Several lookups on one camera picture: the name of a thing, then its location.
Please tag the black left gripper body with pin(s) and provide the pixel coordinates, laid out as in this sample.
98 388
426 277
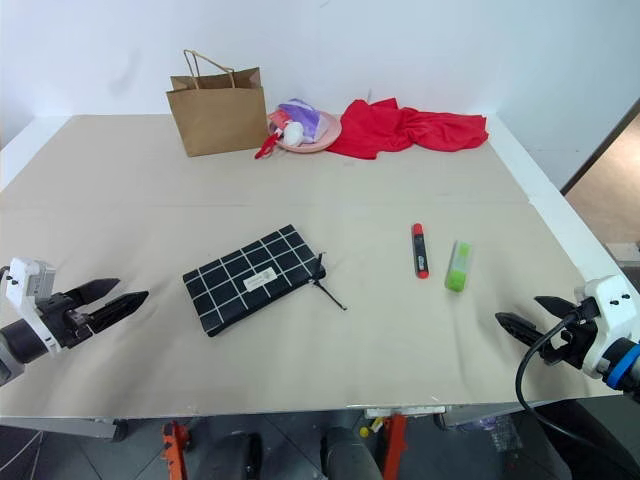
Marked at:
70 320

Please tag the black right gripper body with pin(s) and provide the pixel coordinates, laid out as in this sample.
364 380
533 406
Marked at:
575 340

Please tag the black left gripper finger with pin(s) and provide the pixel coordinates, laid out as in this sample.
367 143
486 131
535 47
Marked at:
120 307
97 289

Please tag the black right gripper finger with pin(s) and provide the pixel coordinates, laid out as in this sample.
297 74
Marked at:
520 329
557 306

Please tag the green highlighter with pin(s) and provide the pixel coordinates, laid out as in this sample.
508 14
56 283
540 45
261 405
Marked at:
458 267

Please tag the red black marker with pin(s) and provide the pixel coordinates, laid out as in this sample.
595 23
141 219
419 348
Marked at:
420 252

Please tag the black grid-pattern zipper pouch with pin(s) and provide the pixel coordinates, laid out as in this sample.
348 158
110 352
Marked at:
245 280

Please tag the grey box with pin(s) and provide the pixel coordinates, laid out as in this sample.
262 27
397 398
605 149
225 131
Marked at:
625 251

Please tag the black bulky shape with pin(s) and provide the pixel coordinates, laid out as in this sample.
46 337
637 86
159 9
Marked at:
600 440

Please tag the grey metal table bar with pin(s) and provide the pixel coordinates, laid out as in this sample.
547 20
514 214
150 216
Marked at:
60 427

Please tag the brown door panel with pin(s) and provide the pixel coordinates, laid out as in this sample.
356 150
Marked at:
610 170

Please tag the black gridded mat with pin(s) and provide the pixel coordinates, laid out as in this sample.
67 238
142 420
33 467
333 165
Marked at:
17 457

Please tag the orange clamp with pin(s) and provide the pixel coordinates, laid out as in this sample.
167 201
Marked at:
174 450
395 445

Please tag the small yellow object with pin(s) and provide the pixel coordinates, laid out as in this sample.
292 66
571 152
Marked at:
372 426

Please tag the beige paper table cover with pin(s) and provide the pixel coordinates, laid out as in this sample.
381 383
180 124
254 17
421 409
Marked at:
310 360

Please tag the brown paper bag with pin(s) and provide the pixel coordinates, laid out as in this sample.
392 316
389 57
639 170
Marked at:
220 120

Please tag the dark rounded shape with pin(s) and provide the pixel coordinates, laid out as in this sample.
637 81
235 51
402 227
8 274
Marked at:
350 455

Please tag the red ribbon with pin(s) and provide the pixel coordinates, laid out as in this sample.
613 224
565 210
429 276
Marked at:
265 146

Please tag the red cloth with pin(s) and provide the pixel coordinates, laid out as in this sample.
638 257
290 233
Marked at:
400 127

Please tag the red small packet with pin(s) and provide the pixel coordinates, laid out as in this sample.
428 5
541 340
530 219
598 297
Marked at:
279 120

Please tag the white round object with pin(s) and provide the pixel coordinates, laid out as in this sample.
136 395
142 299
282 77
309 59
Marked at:
293 133

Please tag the purple white cloth bundle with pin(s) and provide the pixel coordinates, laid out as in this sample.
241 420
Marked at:
302 115

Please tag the pink plate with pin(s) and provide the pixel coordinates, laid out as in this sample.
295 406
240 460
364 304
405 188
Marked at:
325 134

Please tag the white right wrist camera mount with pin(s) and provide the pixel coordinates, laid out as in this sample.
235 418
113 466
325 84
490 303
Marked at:
612 310

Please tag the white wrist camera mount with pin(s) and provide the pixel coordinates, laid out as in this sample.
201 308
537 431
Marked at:
612 310
22 290

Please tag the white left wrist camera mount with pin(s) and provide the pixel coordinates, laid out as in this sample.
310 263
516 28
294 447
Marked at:
22 290

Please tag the white bracket under table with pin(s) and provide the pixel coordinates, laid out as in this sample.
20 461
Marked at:
405 412

